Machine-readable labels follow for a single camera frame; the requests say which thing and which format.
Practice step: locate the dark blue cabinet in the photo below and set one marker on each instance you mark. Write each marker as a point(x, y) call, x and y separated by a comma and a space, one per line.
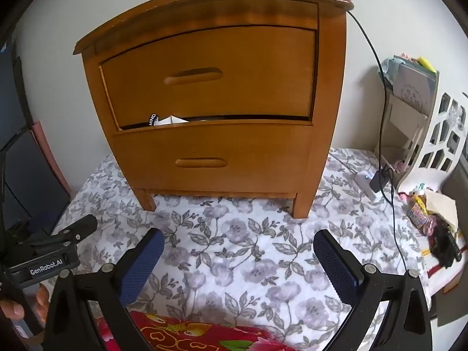
point(25, 175)

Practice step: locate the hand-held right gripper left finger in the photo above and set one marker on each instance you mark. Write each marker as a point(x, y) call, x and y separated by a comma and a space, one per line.
point(144, 263)

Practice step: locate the yellow sponge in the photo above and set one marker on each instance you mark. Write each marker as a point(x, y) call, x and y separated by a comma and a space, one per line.
point(427, 64)

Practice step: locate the wooden nightstand deep drawer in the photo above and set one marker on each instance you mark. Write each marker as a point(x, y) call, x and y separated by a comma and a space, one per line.
point(256, 161)

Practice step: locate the wooden nightstand shallow drawer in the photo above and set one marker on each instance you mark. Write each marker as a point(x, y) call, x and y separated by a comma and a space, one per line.
point(256, 73)

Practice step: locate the grey floral quilt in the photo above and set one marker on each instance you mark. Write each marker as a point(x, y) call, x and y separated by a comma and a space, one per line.
point(237, 245)

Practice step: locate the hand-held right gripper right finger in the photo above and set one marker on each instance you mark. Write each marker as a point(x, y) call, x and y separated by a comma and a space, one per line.
point(336, 263)

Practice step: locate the red floral blanket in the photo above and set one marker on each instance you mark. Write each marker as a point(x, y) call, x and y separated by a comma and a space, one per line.
point(190, 332)

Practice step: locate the grey booklet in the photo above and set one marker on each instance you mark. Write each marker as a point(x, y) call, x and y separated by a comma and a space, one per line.
point(415, 87)

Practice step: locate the wooden nightstand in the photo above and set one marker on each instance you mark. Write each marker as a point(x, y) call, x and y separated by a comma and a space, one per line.
point(329, 80)

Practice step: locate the pile of colourful small packets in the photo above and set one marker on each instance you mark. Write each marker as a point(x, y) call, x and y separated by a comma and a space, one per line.
point(420, 212)

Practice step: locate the white garment with black tag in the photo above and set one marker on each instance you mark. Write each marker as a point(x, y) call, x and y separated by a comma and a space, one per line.
point(166, 120)

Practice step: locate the white power adapter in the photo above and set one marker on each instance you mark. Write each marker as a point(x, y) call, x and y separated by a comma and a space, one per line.
point(365, 186)

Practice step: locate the person's left hand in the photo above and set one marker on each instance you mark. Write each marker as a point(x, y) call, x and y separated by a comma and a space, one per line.
point(11, 309)

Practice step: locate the white cutout desk organizer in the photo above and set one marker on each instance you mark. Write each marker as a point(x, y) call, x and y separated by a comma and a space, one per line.
point(413, 142)

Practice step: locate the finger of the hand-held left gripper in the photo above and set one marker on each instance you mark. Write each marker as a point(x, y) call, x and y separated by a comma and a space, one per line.
point(78, 226)

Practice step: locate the pink board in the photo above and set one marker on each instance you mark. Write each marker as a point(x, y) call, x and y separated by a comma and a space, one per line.
point(47, 153)

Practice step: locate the cream paper sheet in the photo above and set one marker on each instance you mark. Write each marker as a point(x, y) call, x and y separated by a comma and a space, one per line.
point(444, 208)

